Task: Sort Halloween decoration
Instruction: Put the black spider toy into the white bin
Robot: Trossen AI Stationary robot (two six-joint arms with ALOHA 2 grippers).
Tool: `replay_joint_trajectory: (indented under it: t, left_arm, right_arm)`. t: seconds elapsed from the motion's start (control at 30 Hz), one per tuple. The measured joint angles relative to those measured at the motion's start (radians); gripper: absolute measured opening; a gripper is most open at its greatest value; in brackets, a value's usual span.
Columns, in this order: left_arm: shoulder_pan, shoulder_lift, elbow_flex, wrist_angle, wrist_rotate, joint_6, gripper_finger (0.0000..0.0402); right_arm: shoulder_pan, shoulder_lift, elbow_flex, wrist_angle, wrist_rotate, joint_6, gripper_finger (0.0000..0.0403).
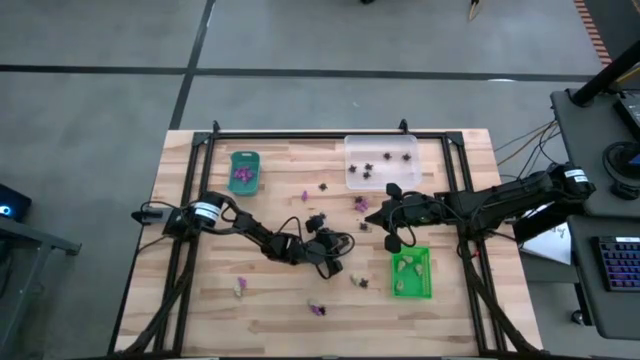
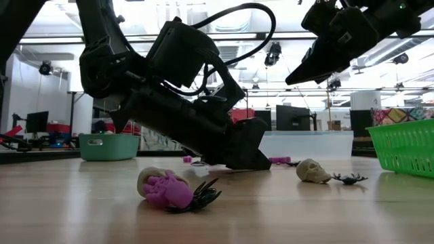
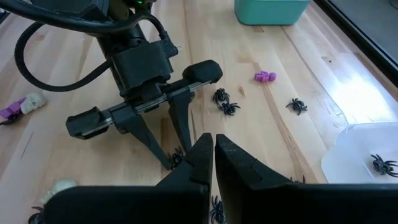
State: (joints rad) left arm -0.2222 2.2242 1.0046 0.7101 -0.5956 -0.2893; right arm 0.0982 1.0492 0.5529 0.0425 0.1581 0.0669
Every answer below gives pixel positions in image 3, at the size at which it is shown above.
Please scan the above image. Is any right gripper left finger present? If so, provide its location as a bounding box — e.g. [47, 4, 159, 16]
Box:
[44, 133, 215, 224]

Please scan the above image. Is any purple plastic toy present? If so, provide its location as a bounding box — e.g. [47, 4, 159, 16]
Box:
[0, 97, 27, 120]
[254, 70, 277, 83]

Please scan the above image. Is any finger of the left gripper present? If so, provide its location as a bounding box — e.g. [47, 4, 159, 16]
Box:
[167, 91, 196, 154]
[113, 110, 172, 170]

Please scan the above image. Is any black aluminium table frame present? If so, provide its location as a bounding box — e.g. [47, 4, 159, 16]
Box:
[313, 0, 398, 88]

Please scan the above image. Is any black left camera cable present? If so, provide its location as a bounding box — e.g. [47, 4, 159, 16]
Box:
[0, 0, 181, 93]

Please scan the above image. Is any teal plastic basket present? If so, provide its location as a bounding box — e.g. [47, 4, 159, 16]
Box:
[234, 0, 312, 26]

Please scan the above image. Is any clear plastic bin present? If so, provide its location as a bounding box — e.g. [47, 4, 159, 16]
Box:
[320, 121, 398, 185]

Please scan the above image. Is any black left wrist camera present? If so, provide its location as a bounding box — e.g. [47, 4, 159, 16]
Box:
[110, 40, 181, 93]

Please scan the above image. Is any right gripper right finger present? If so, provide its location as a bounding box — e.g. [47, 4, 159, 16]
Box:
[214, 133, 398, 224]

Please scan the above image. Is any cream plastic skull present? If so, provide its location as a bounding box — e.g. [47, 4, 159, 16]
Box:
[20, 92, 47, 115]
[40, 177, 77, 205]

